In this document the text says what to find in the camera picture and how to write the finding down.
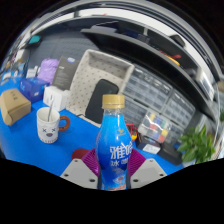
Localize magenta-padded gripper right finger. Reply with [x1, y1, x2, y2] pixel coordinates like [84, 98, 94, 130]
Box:
[128, 149, 168, 190]

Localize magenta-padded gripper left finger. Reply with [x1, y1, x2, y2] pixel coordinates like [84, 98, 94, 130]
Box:
[60, 148, 101, 190]

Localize blue drink bottle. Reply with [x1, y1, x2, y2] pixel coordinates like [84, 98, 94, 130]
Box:
[94, 93, 134, 192]

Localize flat round red coaster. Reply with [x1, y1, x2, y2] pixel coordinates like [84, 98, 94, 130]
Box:
[71, 148, 90, 161]

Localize black box with white label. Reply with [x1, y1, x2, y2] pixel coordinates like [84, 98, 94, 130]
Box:
[137, 139, 163, 155]

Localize flat black box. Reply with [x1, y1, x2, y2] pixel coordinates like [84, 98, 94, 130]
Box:
[157, 143, 184, 166]

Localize yellow multimeter with red leads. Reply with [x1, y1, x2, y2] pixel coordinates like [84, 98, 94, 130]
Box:
[125, 122, 140, 141]

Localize clear organizer box, colourful parts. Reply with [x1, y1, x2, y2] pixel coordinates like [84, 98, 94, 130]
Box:
[137, 110, 171, 144]

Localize grey small-parts drawer cabinet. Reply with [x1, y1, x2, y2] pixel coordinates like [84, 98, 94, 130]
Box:
[163, 116, 184, 144]
[124, 66, 174, 111]
[122, 96, 151, 129]
[163, 89, 196, 130]

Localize white mug with face print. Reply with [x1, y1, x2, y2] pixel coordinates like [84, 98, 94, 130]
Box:
[35, 106, 72, 145]

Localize green potted plant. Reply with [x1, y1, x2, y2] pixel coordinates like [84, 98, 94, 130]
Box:
[176, 124, 216, 165]

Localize metal spoon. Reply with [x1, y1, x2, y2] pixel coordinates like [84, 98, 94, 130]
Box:
[46, 96, 55, 123]

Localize black rounded case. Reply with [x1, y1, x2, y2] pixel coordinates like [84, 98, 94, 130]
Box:
[84, 78, 120, 125]

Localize brown cardboard box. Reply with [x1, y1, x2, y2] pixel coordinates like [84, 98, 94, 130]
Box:
[0, 88, 32, 127]

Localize blue printed box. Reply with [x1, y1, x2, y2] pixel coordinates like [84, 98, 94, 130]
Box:
[18, 77, 48, 104]

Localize white dotted open tray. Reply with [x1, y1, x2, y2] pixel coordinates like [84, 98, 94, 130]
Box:
[65, 48, 136, 128]

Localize dark grey upright box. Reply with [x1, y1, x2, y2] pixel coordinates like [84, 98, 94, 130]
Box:
[51, 55, 81, 92]

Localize purple plastic bag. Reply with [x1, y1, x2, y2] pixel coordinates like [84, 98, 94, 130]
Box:
[36, 58, 60, 85]

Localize small white printed box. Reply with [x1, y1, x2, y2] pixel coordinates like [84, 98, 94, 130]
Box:
[25, 65, 39, 79]

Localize black shelf unit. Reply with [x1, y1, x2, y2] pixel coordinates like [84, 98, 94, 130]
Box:
[79, 19, 221, 123]

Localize teal wall-mounted holder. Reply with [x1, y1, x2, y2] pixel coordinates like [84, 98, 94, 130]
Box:
[27, 34, 43, 46]

